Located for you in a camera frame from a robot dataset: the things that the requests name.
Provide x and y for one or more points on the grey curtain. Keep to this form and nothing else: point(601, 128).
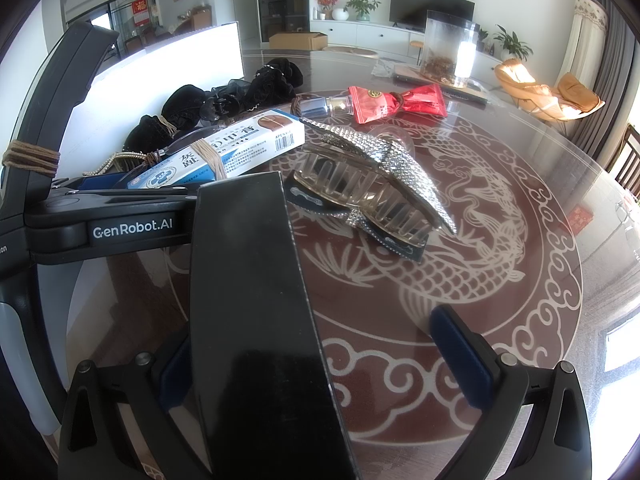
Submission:
point(612, 80)

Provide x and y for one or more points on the red flowers in vase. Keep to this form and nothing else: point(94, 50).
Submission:
point(327, 2)

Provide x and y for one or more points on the clear glass jar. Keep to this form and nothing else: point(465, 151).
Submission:
point(445, 45)

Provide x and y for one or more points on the pearl hair claw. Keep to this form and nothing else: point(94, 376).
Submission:
point(117, 162)

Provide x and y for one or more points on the balcony window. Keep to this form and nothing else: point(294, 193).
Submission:
point(115, 22)

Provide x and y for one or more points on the large rhinestone hair claw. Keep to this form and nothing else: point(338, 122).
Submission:
point(380, 160)

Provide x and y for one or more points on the red paper card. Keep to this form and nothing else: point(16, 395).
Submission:
point(581, 219)

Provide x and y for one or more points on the long black box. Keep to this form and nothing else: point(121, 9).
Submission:
point(255, 320)

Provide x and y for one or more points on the flat tray under canister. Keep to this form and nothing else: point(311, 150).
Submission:
point(465, 90)

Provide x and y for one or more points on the brown cardboard box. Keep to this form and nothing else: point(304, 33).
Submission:
point(297, 41)

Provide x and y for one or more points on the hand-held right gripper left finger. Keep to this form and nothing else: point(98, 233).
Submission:
point(175, 377)

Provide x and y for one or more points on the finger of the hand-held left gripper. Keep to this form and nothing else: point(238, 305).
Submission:
point(150, 193)

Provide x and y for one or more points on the blue white carton box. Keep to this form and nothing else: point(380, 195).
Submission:
point(250, 147)

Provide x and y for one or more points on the small blue capped bottle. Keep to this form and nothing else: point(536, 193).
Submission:
point(325, 106)

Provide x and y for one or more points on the red window poster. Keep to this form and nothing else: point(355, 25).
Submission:
point(141, 11)

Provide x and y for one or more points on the red packet with gold emblem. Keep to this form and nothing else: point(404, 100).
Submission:
point(372, 105)

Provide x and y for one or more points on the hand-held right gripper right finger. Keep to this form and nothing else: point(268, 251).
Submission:
point(465, 357)

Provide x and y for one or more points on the clear plastic dome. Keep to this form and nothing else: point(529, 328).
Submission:
point(392, 139)

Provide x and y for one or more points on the white television cabinet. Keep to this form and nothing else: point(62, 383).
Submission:
point(365, 34)

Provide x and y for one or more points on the green leafy potted plant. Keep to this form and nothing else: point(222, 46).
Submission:
point(362, 6)

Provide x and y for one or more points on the orange lounge chair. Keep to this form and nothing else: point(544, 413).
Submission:
point(580, 97)
point(522, 82)

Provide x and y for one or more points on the black velvet scrunchie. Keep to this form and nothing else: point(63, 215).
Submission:
point(147, 132)
point(184, 104)

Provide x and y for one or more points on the dark rhinestone barrette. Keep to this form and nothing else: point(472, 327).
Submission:
point(395, 242)

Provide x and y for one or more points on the black television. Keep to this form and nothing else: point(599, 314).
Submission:
point(432, 5)

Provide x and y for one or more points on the white patterned curtain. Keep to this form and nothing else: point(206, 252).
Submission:
point(582, 40)

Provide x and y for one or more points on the round white vase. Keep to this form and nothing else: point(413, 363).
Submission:
point(340, 14)

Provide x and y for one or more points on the large potted plant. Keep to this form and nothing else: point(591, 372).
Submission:
point(512, 42)

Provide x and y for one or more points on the dark glass display cabinet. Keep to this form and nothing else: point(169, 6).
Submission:
point(282, 0)

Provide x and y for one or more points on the patterned glass desktop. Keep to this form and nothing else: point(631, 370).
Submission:
point(500, 300)

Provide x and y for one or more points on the black organza hair clip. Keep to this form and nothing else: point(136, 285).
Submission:
point(225, 100)

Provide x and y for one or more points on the small potted plant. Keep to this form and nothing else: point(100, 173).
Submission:
point(483, 37)

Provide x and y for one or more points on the dark wooden slat chair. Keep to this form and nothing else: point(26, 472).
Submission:
point(627, 165)

